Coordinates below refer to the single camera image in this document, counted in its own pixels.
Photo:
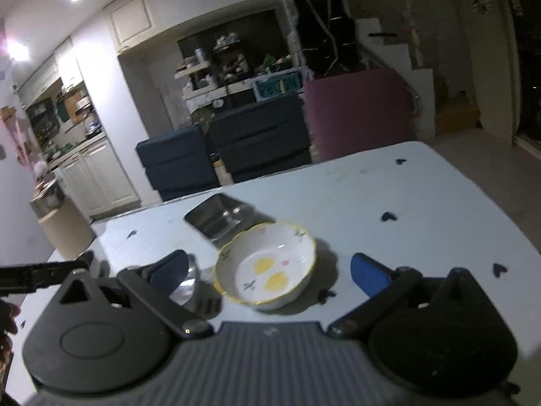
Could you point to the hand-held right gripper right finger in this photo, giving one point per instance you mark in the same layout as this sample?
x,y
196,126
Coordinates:
x,y
368,275

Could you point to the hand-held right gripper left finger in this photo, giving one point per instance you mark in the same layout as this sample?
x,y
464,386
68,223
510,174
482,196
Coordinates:
x,y
167,273

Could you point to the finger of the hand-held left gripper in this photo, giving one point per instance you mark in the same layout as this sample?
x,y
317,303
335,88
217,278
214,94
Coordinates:
x,y
38,275

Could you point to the small round steel bowl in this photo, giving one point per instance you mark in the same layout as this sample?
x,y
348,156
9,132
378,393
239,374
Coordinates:
x,y
190,287

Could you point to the rectangular steel container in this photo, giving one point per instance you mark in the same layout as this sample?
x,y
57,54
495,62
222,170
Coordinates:
x,y
215,218

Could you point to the yellow rim floral bowl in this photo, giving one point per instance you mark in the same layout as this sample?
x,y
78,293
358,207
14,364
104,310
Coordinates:
x,y
266,268

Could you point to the person's left hand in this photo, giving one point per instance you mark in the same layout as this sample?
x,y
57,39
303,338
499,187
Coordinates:
x,y
7,317

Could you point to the beige jug with steel lid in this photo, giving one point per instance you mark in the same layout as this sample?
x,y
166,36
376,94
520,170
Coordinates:
x,y
63,228

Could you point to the dark blue chair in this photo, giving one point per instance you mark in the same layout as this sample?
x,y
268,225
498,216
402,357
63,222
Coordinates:
x,y
177,160
260,139

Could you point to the white kitchen lower cabinets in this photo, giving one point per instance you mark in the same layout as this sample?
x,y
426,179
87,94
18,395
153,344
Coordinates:
x,y
101,177

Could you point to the white kitchen cabinets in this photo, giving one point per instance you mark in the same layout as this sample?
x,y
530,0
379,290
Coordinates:
x,y
55,72
101,177

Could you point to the purple chair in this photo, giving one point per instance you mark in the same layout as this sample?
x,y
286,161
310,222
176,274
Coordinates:
x,y
359,110

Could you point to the white shelf cart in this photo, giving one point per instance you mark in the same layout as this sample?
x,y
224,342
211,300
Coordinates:
x,y
194,78

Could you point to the white kitchen upper cabinets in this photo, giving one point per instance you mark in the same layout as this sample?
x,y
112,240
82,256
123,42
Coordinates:
x,y
55,72

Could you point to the white staircase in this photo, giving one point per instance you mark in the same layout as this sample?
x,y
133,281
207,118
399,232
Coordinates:
x,y
422,76

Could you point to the teal sign box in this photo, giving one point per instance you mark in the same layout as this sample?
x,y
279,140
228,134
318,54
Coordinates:
x,y
277,86

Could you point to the black cluttered shelf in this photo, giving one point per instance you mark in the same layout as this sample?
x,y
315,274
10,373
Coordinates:
x,y
230,61

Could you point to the green plant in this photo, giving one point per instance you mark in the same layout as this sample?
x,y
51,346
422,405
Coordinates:
x,y
269,62

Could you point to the light patterned curtain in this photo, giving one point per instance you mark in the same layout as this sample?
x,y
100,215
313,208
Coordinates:
x,y
486,63

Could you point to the black vest with white trim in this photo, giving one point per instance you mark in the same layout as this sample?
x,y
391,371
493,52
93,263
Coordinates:
x,y
323,29

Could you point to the pink wall ribbon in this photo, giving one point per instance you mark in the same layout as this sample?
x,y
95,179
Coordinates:
x,y
23,135

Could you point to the white wall panel door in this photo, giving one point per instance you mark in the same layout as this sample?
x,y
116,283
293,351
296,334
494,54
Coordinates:
x,y
129,15

